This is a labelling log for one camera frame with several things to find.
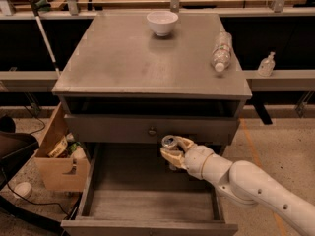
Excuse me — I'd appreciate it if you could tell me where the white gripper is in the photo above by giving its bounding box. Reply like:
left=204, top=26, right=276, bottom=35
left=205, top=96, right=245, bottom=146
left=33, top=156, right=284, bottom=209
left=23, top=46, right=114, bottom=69
left=160, top=136, right=214, bottom=180

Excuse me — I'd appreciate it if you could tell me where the silver redbull can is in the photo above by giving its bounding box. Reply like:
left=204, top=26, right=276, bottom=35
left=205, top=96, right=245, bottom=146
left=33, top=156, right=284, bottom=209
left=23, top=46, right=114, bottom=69
left=160, top=135, right=178, bottom=171

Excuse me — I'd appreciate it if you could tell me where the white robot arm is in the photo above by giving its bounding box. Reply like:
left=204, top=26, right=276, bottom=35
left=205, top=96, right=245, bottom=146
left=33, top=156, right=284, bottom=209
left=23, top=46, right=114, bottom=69
left=160, top=135, right=315, bottom=236

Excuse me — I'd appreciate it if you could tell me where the open grey middle drawer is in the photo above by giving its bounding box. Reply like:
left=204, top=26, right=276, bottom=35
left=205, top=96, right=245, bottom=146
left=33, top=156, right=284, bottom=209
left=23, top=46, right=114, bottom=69
left=62, top=144, right=238, bottom=236

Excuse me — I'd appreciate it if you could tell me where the grey wooden drawer cabinet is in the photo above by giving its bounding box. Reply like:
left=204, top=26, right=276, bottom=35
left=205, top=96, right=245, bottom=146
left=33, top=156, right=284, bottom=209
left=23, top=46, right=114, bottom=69
left=51, top=13, right=253, bottom=236

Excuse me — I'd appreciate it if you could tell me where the closed grey upper drawer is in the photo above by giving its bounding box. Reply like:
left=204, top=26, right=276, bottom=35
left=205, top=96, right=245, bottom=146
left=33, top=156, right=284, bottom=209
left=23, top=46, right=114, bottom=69
left=64, top=114, right=239, bottom=145

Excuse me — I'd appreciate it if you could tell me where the clear plastic water bottle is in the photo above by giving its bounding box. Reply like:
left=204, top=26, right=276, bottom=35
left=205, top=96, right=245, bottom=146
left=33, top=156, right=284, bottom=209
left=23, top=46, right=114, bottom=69
left=211, top=31, right=232, bottom=73

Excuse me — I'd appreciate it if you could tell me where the cardboard box with items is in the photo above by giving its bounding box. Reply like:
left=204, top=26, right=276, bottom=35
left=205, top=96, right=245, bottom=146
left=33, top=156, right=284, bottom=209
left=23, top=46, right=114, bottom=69
left=34, top=104, right=90, bottom=192

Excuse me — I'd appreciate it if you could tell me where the clear hand sanitizer bottle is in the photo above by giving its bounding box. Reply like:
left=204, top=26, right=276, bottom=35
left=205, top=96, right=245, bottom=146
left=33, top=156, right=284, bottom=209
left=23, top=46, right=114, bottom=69
left=258, top=52, right=275, bottom=77

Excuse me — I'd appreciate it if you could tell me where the white ceramic bowl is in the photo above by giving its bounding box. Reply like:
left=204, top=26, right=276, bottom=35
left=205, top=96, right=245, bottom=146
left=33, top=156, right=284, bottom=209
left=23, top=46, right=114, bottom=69
left=147, top=11, right=179, bottom=36

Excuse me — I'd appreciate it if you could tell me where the white round lid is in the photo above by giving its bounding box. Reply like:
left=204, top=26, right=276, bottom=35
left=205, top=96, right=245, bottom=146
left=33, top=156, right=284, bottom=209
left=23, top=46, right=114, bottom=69
left=14, top=182, right=32, bottom=199

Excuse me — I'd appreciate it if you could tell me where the black chair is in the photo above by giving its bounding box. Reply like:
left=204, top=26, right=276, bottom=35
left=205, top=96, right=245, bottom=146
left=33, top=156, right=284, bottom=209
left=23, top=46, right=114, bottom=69
left=0, top=115, right=63, bottom=234

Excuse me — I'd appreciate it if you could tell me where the white stick with black grip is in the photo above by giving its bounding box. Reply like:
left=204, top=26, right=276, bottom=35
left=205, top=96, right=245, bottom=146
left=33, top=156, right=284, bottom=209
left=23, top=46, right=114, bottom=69
left=28, top=0, right=61, bottom=78

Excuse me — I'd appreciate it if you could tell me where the black cable on floor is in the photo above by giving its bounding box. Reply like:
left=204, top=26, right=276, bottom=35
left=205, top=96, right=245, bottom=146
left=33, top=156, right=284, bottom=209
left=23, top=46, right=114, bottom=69
left=1, top=167, right=78, bottom=219

